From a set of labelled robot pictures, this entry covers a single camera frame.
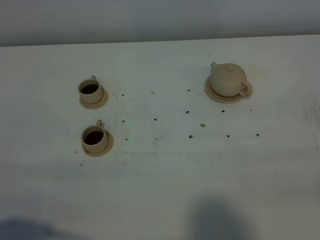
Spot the beige near teacup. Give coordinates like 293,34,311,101
81,120,109,154

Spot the beige teapot saucer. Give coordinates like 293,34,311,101
204,76,244,104

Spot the beige brown teapot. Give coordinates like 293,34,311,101
209,62,253,99

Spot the beige far teacup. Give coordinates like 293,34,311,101
78,75,103,104

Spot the beige near saucer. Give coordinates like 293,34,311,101
81,130,114,158

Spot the beige far saucer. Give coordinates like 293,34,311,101
79,88,109,110

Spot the beige teacup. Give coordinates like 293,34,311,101
81,120,109,154
78,75,103,104

